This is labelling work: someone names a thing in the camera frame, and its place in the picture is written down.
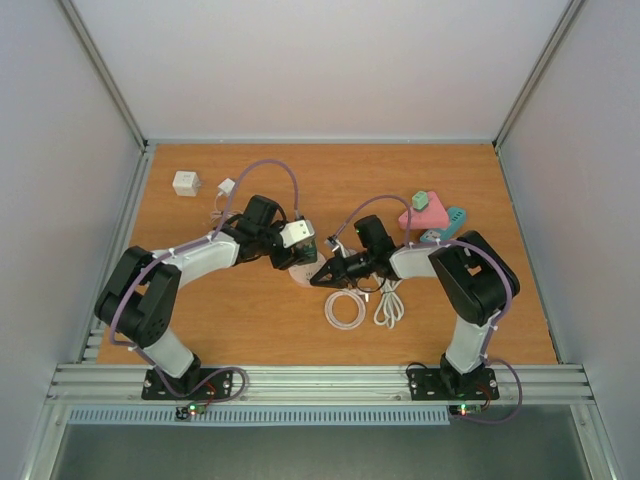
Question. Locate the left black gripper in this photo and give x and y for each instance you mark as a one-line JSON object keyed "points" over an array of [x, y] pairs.
{"points": [[282, 261]]}

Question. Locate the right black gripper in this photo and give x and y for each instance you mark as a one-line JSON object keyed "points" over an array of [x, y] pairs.
{"points": [[340, 272]]}

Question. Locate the round pink power strip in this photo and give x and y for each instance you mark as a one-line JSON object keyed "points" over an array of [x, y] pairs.
{"points": [[302, 274]]}

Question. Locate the green cube socket adapter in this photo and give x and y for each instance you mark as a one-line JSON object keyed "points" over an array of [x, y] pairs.
{"points": [[305, 253]]}

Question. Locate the white usb charger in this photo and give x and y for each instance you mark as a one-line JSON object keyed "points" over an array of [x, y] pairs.
{"points": [[226, 187]]}

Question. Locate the white cube socket adapter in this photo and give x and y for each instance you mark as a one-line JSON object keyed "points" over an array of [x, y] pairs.
{"points": [[186, 183]]}

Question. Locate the light green plug adapter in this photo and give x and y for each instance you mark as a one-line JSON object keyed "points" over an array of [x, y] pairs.
{"points": [[420, 201]]}

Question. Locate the pink triangular power strip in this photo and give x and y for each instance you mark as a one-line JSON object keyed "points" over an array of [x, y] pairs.
{"points": [[433, 216]]}

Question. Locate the teal power strip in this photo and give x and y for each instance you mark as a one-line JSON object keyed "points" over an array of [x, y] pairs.
{"points": [[456, 219]]}

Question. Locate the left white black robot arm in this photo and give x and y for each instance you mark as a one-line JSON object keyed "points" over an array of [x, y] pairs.
{"points": [[139, 296]]}

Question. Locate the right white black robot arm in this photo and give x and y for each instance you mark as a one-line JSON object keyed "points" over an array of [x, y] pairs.
{"points": [[477, 282]]}

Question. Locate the left controller board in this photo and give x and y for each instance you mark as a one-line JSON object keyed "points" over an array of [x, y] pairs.
{"points": [[192, 411]]}

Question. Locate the controller board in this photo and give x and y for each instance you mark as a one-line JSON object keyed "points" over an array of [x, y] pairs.
{"points": [[465, 410], [192, 411]]}

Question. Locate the right controller board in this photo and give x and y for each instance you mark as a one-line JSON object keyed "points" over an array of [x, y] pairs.
{"points": [[465, 410]]}

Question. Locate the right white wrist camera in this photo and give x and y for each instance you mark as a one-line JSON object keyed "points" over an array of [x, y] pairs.
{"points": [[337, 245]]}

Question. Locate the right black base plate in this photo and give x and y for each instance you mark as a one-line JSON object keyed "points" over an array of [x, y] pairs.
{"points": [[435, 383]]}

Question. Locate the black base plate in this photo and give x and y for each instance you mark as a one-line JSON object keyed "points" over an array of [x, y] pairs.
{"points": [[217, 387], [435, 383]]}

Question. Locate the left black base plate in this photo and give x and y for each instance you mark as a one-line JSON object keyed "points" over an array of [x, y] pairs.
{"points": [[217, 387]]}

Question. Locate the aluminium front rail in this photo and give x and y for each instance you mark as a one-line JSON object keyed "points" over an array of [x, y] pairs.
{"points": [[309, 385]]}

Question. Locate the grey slotted cable duct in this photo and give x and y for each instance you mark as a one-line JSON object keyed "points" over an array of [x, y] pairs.
{"points": [[261, 416]]}

